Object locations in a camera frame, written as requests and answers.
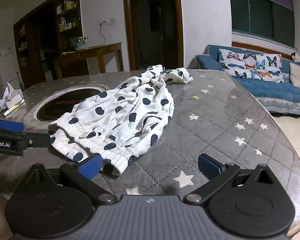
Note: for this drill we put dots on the green framed window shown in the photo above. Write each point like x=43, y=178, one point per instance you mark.
x=262, y=17

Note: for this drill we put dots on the tissue pack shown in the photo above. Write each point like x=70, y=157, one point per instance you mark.
x=13, y=97

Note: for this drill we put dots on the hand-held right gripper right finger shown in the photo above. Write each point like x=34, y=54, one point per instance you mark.
x=209, y=166

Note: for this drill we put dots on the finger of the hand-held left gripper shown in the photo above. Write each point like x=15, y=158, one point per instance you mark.
x=10, y=127
x=36, y=140

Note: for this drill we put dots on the black and white plush toy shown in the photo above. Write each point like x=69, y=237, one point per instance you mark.
x=298, y=58

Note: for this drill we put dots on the white fridge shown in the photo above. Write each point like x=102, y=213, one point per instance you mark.
x=5, y=65

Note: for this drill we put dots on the butterfly print pillow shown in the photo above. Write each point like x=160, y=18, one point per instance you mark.
x=250, y=65

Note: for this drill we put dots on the white polka dot shorts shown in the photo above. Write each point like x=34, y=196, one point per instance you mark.
x=130, y=110

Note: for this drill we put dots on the dark wooden door frame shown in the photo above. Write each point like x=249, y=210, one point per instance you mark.
x=127, y=25

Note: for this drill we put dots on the wooden side table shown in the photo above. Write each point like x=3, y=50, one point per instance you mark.
x=90, y=52

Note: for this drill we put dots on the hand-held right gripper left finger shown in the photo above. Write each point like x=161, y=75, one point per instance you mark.
x=91, y=167

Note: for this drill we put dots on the glass jug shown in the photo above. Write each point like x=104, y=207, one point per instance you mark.
x=75, y=43

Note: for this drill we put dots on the blue sofa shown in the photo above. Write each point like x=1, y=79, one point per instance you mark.
x=272, y=90

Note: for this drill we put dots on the glass jar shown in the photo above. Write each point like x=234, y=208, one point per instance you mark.
x=85, y=42

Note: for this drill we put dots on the built-in round induction cooker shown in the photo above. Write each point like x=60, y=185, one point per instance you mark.
x=55, y=107

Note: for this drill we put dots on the white wall socket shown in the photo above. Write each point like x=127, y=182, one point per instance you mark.
x=104, y=22

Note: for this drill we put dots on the dark wooden bookshelf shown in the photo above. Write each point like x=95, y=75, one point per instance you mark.
x=50, y=30

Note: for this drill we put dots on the grey star-print quilted tablecloth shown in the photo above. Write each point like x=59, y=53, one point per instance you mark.
x=215, y=130

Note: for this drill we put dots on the white marker pen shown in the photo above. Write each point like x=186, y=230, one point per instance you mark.
x=13, y=108

